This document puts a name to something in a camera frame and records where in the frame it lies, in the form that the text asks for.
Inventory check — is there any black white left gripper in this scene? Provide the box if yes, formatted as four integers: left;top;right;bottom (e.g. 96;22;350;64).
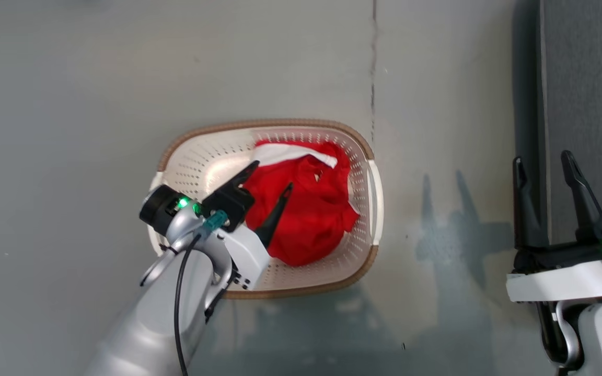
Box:
202;160;294;291

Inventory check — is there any grey sofa edge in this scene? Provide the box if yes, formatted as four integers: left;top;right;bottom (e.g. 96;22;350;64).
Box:
513;0;602;249

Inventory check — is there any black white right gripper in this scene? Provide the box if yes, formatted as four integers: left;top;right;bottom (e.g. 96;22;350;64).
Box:
506;150;602;303

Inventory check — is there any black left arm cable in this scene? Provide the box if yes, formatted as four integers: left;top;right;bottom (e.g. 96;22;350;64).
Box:
174;233;203;376

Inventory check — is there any white cloth piece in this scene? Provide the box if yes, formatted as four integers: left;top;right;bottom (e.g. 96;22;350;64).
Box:
251;143;339;169

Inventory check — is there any red garment with white trim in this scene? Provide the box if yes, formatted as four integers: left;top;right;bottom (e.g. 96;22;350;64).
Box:
242;139;360;267

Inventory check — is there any white perforated laundry basket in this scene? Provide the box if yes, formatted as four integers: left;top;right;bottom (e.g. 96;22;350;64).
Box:
147;119;384;300

